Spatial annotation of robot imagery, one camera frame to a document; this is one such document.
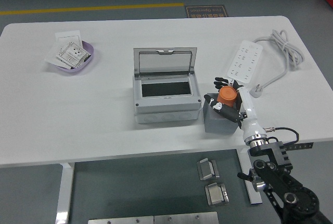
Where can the white power strip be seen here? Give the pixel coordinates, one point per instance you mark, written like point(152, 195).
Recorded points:
point(244, 60)

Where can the grey metal plate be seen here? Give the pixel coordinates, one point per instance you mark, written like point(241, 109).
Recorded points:
point(184, 218)
point(119, 220)

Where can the white wall switch plate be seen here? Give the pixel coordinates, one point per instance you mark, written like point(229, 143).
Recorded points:
point(69, 36)

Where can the purple plastic tray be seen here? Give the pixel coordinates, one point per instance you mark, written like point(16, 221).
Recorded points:
point(72, 70)

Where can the white and black robot right hand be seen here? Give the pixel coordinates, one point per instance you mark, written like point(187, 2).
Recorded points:
point(249, 114)

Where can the plain white card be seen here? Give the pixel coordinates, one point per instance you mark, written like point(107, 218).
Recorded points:
point(50, 58)

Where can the printed wall socket panel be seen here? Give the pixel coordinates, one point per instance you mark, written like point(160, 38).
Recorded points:
point(72, 54)

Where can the grey electrical enclosure box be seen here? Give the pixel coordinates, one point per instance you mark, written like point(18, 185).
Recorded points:
point(166, 101)

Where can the orange cylinder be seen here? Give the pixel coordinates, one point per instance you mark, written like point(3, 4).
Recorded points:
point(227, 96)

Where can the small metal block fixture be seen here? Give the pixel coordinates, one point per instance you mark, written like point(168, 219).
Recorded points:
point(206, 169)
point(216, 195)

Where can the white table leg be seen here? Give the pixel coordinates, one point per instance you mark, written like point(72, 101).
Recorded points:
point(65, 192)
point(243, 164)

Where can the brown floor sign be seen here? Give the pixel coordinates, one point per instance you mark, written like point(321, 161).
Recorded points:
point(206, 11)

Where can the grey cube with round hole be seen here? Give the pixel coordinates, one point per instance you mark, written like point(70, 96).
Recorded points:
point(218, 125)

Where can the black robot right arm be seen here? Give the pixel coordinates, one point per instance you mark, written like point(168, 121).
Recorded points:
point(275, 177)

